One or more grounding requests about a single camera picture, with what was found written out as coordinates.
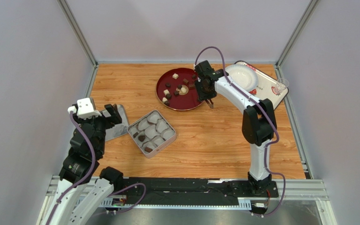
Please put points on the white paper bowl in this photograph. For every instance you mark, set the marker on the white paper bowl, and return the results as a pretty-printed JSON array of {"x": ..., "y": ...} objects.
[{"x": 243, "y": 76}]

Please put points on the clear plastic cup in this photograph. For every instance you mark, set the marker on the clear plastic cup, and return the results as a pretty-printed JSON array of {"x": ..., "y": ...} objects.
[{"x": 281, "y": 85}]

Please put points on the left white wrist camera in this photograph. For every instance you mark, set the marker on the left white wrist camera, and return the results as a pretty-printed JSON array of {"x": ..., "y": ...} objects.
[{"x": 84, "y": 109}]

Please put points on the white square chocolate top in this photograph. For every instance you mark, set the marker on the white square chocolate top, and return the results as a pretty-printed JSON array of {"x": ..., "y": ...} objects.
[{"x": 175, "y": 76}]

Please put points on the dark round chocolate left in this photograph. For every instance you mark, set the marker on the dark round chocolate left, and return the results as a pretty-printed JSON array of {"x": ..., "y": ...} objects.
[{"x": 167, "y": 85}]

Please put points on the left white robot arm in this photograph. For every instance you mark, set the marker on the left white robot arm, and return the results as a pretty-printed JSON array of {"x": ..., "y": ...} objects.
[{"x": 87, "y": 146}]

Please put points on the silver tin lid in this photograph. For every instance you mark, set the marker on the silver tin lid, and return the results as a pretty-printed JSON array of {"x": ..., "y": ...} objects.
[{"x": 120, "y": 129}]

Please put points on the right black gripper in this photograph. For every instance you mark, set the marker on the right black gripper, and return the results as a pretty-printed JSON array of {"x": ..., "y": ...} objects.
[{"x": 205, "y": 93}]

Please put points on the dark chocolate bottom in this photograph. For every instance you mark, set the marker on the dark chocolate bottom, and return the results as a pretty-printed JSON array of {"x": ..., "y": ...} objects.
[{"x": 141, "y": 138}]

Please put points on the metal tongs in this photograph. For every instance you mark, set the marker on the metal tongs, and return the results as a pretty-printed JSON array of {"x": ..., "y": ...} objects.
[{"x": 194, "y": 92}]

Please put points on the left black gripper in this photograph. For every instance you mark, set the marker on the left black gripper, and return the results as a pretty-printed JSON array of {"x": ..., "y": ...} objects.
[{"x": 112, "y": 110}]

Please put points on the strawberry pattern tray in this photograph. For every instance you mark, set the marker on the strawberry pattern tray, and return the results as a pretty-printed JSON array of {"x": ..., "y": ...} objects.
[{"x": 265, "y": 87}]

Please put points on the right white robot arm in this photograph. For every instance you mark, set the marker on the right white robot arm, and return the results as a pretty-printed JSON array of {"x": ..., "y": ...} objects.
[{"x": 258, "y": 122}]

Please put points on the dark chocolate beside left white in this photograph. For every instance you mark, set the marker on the dark chocolate beside left white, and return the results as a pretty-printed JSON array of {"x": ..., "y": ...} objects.
[{"x": 169, "y": 96}]

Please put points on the square tin box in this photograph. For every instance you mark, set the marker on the square tin box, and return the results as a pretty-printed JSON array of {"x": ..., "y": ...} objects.
[{"x": 159, "y": 133}]

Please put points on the red round tray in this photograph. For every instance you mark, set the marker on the red round tray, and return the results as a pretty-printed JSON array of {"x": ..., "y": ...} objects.
[{"x": 179, "y": 101}]

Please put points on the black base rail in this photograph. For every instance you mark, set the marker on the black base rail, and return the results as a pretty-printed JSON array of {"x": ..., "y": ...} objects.
[{"x": 192, "y": 192}]

